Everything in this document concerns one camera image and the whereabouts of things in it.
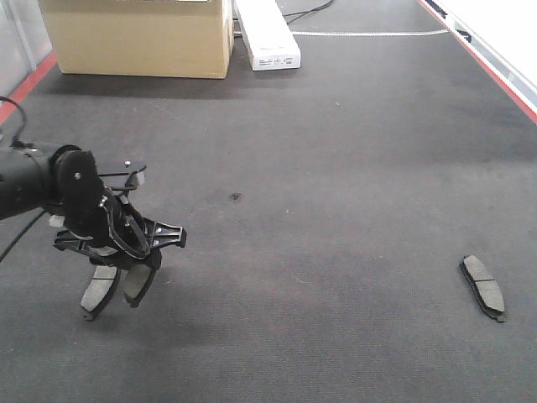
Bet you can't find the dark brake pad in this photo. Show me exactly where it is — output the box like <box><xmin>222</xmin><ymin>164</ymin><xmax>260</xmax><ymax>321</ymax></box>
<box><xmin>81</xmin><ymin>265</ymin><xmax>121</xmax><ymax>322</ymax></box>
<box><xmin>123</xmin><ymin>264</ymin><xmax>157</xmax><ymax>308</ymax></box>
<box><xmin>460</xmin><ymin>255</ymin><xmax>505</xmax><ymax>323</ymax></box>

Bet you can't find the cardboard box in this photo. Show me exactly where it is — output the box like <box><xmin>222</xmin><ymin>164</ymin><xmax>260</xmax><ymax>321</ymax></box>
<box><xmin>39</xmin><ymin>1</ymin><xmax>234</xmax><ymax>79</ymax></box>

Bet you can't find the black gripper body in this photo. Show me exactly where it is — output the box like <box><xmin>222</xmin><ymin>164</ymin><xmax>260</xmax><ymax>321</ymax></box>
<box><xmin>52</xmin><ymin>150</ymin><xmax>186</xmax><ymax>270</ymax></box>

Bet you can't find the white conveyor side rail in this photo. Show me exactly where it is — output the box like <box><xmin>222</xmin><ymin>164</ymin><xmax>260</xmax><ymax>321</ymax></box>
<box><xmin>420</xmin><ymin>1</ymin><xmax>536</xmax><ymax>122</ymax></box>

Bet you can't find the black cable behind boxes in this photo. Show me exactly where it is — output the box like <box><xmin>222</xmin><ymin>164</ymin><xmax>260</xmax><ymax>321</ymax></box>
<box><xmin>283</xmin><ymin>0</ymin><xmax>336</xmax><ymax>24</ymax></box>

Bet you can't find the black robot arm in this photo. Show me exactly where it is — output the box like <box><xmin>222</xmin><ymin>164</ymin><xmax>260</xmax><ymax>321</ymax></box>
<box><xmin>1</xmin><ymin>142</ymin><xmax>186</xmax><ymax>270</ymax></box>

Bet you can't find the white long box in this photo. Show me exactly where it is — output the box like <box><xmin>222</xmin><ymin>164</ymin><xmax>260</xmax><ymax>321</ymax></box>
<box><xmin>234</xmin><ymin>0</ymin><xmax>301</xmax><ymax>71</ymax></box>

